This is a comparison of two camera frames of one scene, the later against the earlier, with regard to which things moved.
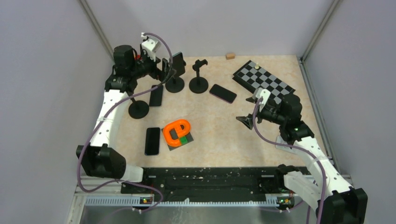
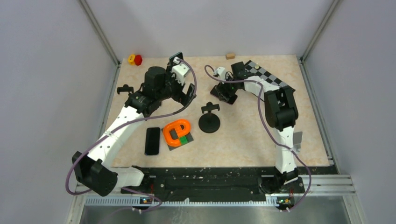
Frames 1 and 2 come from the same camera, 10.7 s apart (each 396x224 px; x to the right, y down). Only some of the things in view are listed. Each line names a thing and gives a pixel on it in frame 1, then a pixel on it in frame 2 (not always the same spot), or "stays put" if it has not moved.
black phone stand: [198, 85] → [209, 122]
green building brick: [183, 140] stays put
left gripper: [158, 73] → [184, 99]
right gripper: [247, 120] → [222, 87]
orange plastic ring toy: [182, 127] stays put
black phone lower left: [152, 141] stays put
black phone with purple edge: [223, 94] stays put
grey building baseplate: [174, 136] stays put
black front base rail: [207, 183] stays put
